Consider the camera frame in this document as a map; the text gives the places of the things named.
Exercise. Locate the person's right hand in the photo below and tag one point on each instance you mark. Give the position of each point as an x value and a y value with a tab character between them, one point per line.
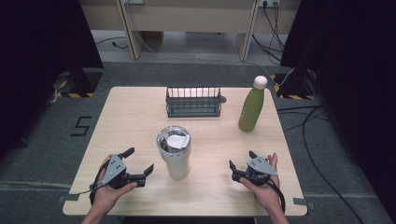
264	194

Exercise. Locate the black curtain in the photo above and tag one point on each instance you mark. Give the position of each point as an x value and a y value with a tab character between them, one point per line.
351	77
37	62

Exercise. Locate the grey tape piece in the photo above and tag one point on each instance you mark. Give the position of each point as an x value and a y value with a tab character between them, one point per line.
70	197
303	202

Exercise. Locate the person's left hand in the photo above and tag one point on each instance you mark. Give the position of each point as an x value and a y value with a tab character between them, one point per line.
106	196

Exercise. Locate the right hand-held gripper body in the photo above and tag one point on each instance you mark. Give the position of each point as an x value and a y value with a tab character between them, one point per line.
260	169

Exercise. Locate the white power strip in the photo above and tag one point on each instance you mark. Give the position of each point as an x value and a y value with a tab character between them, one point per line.
133	1

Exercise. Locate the cream tumbler with clear lid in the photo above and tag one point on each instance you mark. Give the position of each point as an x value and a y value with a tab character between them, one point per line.
177	165

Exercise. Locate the small round grey knob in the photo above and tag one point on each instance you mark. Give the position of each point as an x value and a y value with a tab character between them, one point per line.
223	99

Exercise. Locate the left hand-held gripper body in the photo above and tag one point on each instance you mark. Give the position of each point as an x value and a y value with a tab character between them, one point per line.
114	169

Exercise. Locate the white wall socket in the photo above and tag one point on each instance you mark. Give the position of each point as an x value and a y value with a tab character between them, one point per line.
269	2

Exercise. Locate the beige desk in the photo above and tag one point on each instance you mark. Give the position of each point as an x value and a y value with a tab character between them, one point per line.
186	18

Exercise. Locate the stand base with hazard tape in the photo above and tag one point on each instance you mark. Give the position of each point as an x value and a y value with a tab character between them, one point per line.
295	90
77	84

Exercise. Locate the green bottle with white cap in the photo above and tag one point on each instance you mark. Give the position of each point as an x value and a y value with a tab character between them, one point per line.
250	109

